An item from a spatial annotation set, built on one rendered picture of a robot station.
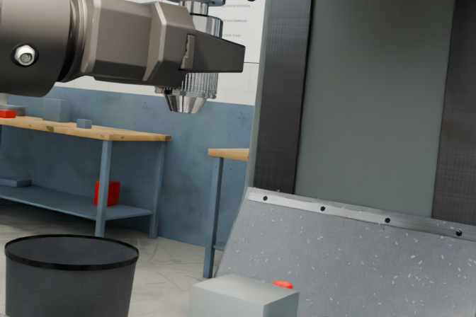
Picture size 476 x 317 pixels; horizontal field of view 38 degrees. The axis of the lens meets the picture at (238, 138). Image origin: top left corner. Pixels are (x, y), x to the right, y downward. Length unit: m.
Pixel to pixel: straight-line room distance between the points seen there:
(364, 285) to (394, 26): 0.31
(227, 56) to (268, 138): 0.41
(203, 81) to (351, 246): 0.39
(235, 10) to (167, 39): 5.13
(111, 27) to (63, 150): 6.27
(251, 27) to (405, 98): 4.67
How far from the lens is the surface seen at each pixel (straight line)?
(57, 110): 6.30
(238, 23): 5.54
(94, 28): 0.44
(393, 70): 0.84
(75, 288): 2.36
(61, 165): 6.72
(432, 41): 0.83
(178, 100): 0.50
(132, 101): 6.11
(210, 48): 0.49
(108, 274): 2.38
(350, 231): 0.84
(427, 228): 0.81
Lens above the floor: 1.21
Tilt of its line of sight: 3 degrees down
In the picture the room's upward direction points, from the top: 6 degrees clockwise
